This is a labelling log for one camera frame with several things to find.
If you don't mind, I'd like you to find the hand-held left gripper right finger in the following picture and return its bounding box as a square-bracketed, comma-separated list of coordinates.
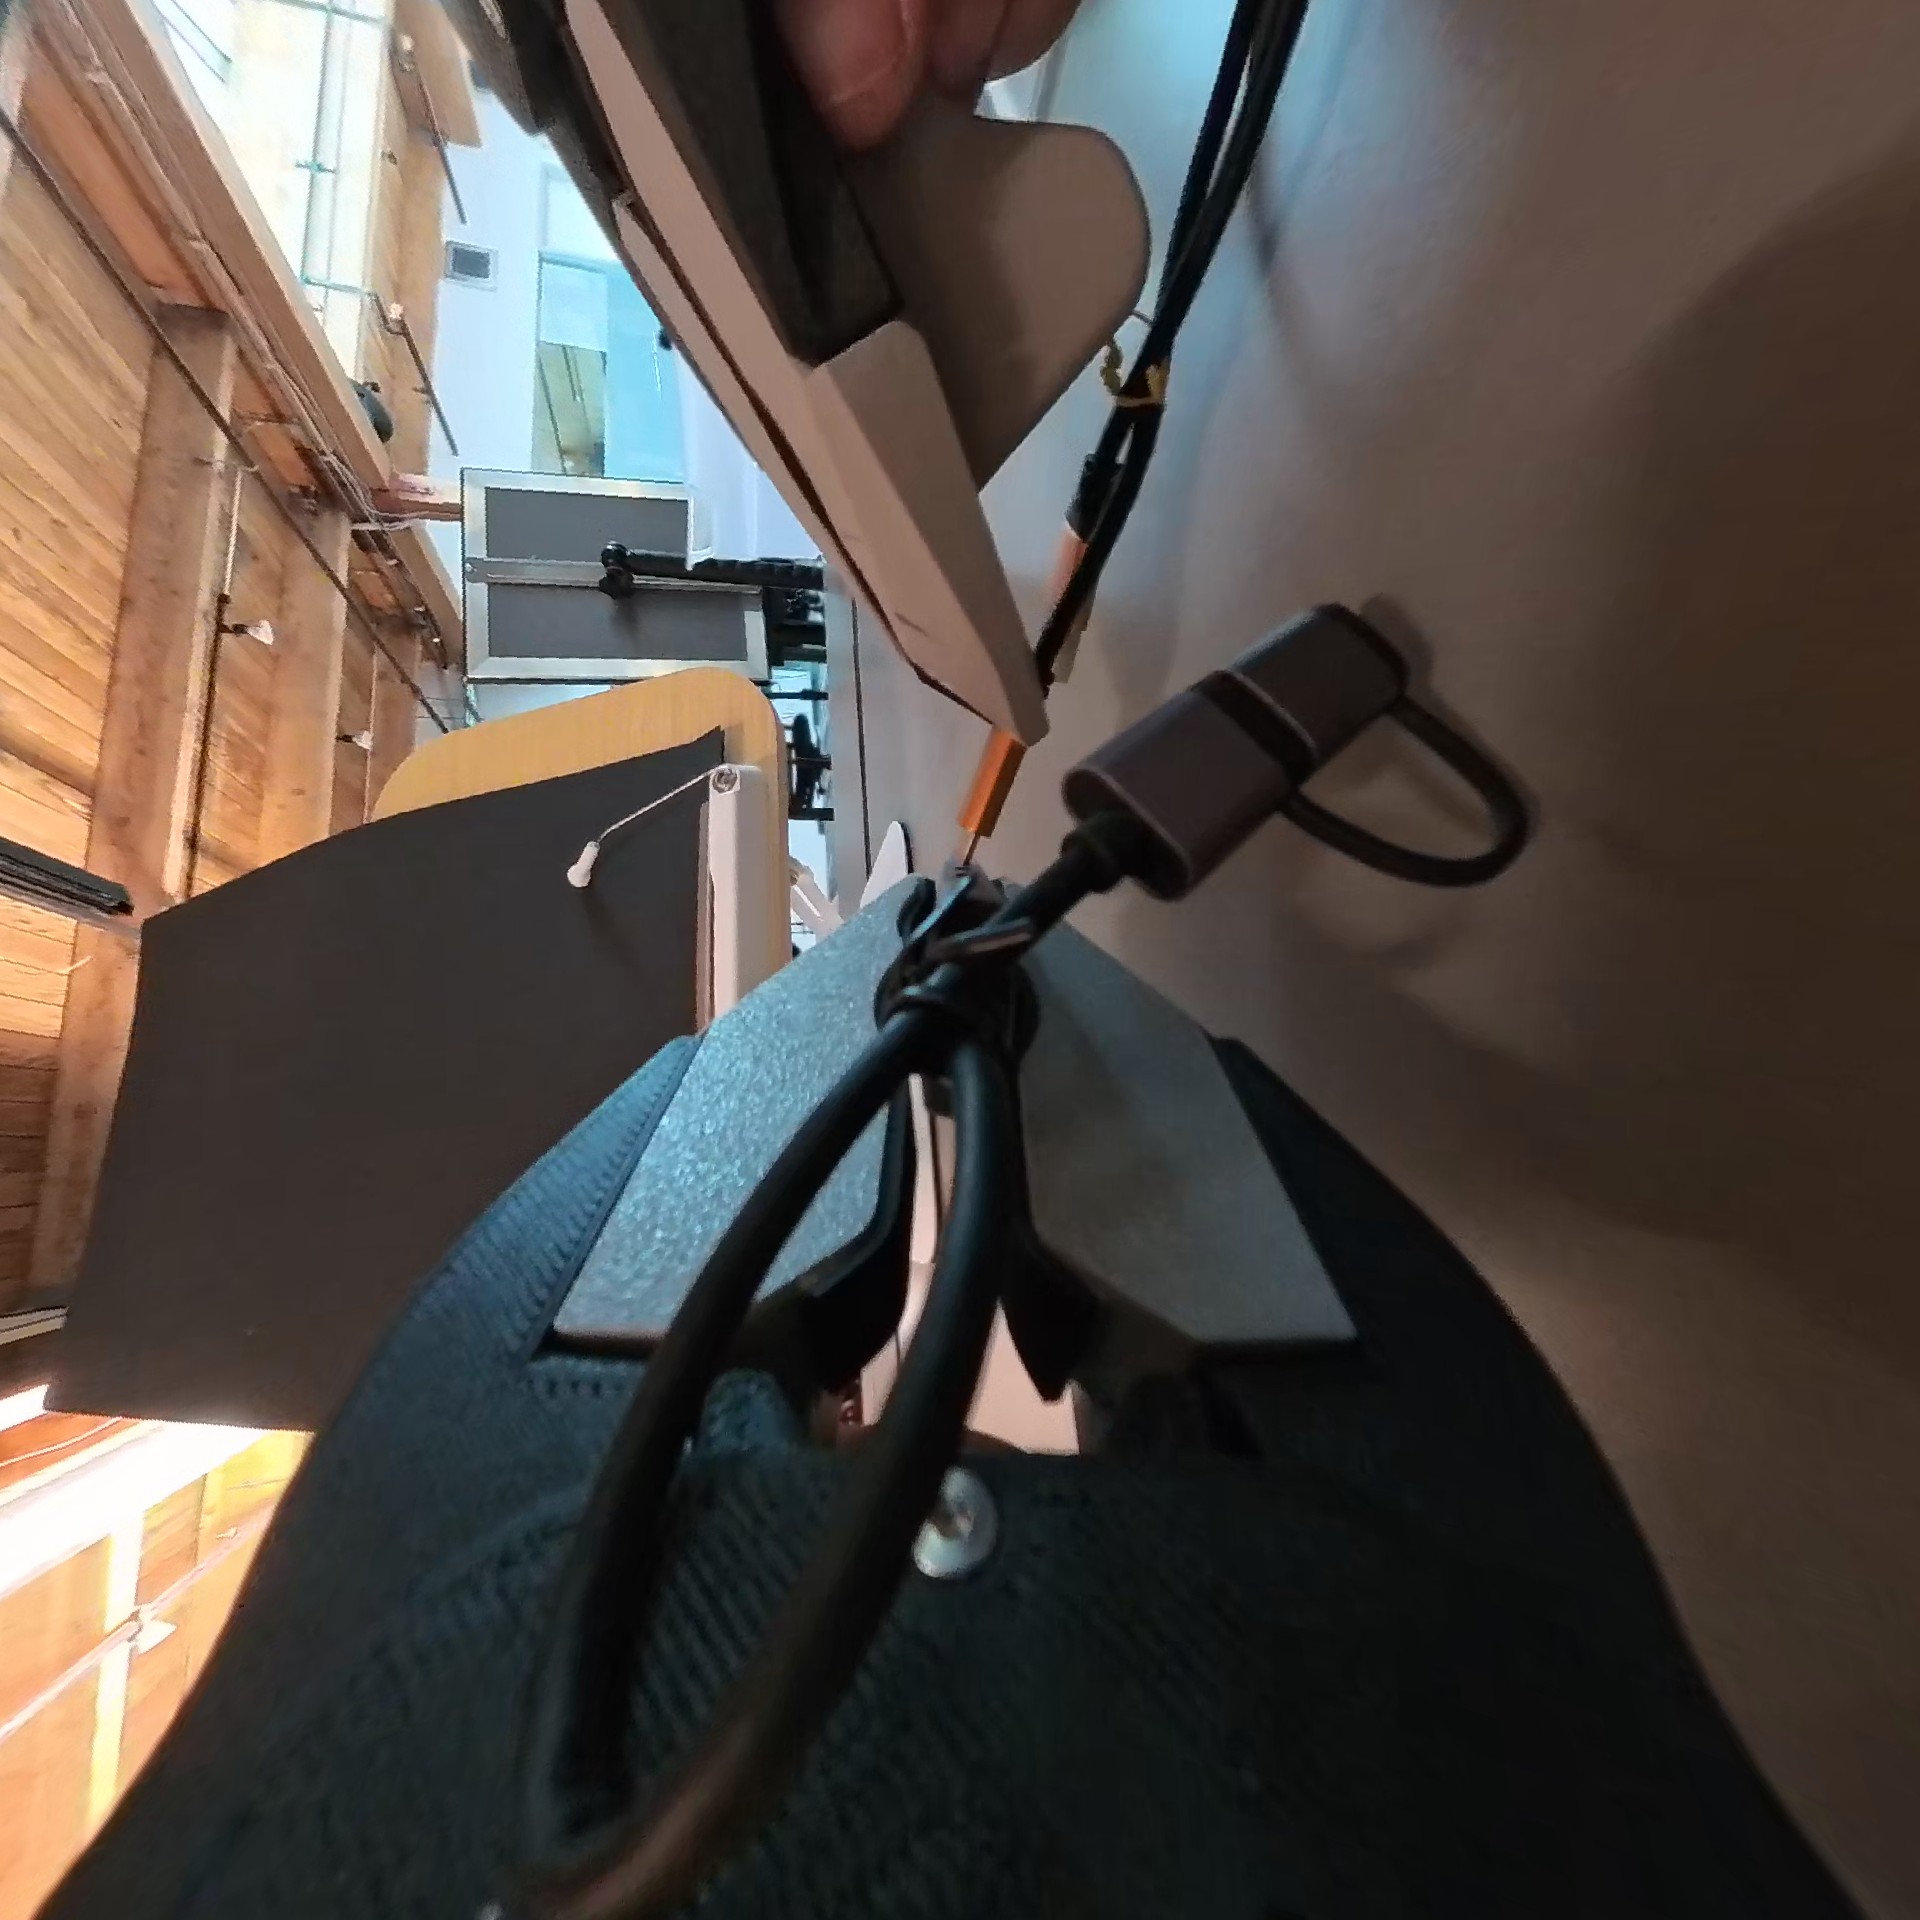
[983, 901, 1360, 1404]

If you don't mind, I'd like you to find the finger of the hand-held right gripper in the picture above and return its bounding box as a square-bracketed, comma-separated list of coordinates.
[616, 201, 1037, 748]
[567, 0, 1057, 748]

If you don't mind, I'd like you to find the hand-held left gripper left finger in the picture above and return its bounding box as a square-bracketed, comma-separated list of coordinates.
[551, 883, 935, 1353]

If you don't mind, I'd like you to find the black hub cable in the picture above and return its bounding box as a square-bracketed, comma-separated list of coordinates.
[516, 840, 1121, 1905]

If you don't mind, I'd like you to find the black usb-c cable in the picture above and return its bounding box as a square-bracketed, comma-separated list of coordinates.
[953, 0, 1311, 873]

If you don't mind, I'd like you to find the grey usb hub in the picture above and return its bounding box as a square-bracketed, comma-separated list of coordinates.
[928, 866, 1004, 977]

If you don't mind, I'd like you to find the grey metal hub plug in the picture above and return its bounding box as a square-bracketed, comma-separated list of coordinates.
[1059, 598, 1537, 905]

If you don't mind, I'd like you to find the person's right hand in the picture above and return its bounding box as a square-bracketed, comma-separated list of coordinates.
[787, 0, 1087, 154]

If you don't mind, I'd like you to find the black bar with knob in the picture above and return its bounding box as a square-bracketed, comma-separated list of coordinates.
[597, 540, 829, 598]

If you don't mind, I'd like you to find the grey framed panel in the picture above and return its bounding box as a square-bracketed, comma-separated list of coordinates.
[455, 465, 771, 689]

